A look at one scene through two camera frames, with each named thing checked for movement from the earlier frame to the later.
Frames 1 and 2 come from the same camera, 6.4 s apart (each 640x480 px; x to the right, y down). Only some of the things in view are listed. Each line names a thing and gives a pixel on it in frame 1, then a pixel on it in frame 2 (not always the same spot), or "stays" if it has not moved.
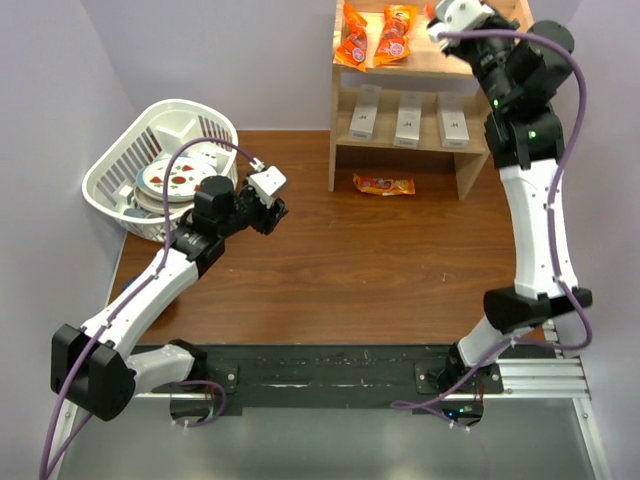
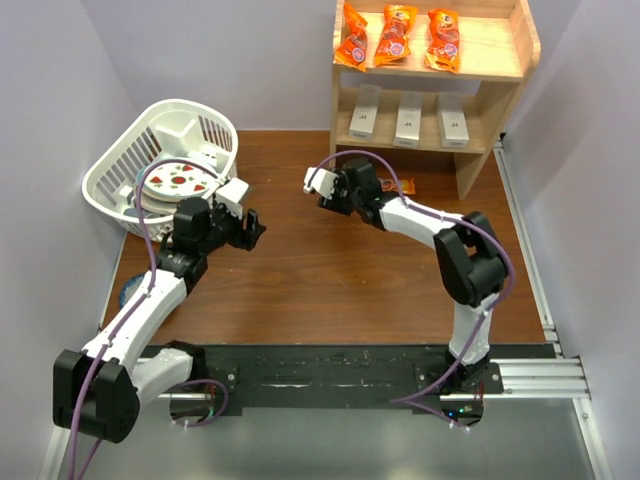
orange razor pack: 353,45 stays
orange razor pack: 384,186 stays
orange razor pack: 429,10 to 443,53
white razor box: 453,127 stays
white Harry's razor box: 362,122 stays
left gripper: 269,216 to 244,238
